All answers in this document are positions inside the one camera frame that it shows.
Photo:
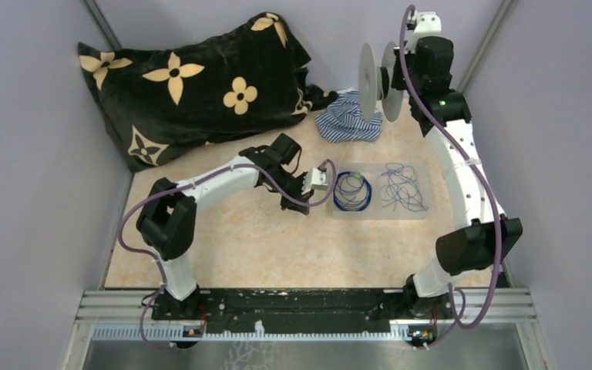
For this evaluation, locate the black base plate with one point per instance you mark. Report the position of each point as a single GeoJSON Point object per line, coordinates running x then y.
{"type": "Point", "coordinates": [301, 311]}

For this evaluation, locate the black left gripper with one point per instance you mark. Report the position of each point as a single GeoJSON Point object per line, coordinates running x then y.
{"type": "Point", "coordinates": [285, 202]}

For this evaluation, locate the aluminium rail frame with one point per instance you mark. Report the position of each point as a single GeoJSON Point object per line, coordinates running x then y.
{"type": "Point", "coordinates": [125, 314]}

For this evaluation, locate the white perforated cable spool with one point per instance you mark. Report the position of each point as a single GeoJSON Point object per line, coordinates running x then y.
{"type": "Point", "coordinates": [375, 83]}

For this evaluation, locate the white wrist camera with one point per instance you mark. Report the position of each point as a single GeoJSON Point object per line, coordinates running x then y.
{"type": "Point", "coordinates": [423, 24]}
{"type": "Point", "coordinates": [315, 179]}

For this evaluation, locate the blue white striped cloth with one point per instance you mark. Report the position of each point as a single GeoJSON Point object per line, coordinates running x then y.
{"type": "Point", "coordinates": [342, 121]}

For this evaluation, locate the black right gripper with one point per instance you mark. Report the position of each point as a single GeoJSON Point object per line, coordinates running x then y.
{"type": "Point", "coordinates": [396, 82]}

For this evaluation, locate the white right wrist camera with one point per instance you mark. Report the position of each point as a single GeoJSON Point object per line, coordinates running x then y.
{"type": "Point", "coordinates": [423, 24]}

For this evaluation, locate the clear plastic tray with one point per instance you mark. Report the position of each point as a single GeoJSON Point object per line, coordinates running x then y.
{"type": "Point", "coordinates": [382, 191]}

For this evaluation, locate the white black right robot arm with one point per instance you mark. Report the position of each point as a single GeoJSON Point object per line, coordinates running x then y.
{"type": "Point", "coordinates": [483, 233]}

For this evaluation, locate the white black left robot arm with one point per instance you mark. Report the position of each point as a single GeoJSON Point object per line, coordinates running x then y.
{"type": "Point", "coordinates": [167, 223]}

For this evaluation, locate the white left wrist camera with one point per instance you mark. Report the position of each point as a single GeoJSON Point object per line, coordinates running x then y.
{"type": "Point", "coordinates": [315, 179]}

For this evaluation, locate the black blanket with beige flowers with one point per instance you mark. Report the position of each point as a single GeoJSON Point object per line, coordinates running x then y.
{"type": "Point", "coordinates": [157, 105]}

